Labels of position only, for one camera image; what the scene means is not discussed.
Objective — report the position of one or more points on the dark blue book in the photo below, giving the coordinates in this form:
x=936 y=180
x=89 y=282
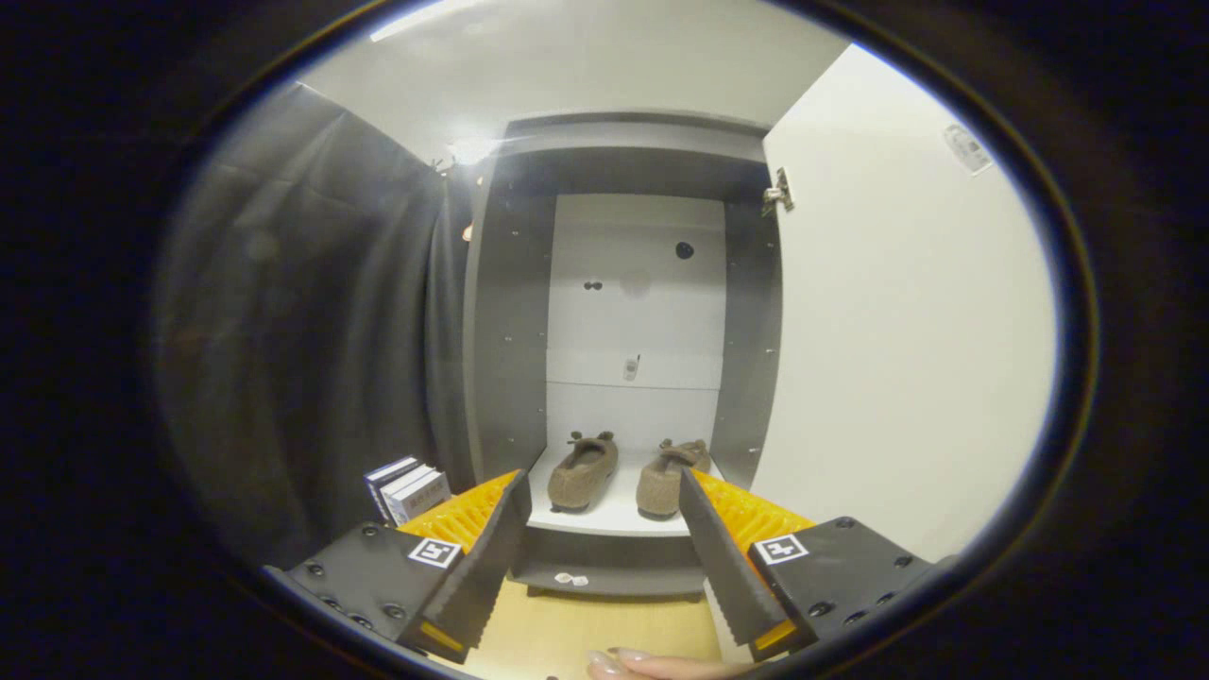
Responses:
x=387 y=469

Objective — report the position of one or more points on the grey shoe cabinet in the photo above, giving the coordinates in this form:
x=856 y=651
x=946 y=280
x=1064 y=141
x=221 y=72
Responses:
x=510 y=331

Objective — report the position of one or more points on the brown fuzzy shoe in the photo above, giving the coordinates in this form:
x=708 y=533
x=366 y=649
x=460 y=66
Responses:
x=666 y=477
x=584 y=472

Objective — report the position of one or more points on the metal door hinge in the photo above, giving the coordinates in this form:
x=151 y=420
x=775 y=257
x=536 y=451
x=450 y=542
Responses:
x=778 y=194

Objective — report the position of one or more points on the black backdrop cloth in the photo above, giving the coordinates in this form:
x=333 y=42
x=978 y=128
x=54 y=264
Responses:
x=302 y=331

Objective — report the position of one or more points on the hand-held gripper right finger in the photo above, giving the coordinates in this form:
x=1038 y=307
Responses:
x=723 y=567

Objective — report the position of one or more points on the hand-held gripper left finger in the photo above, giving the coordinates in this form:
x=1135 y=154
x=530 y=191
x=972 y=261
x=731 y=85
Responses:
x=472 y=576

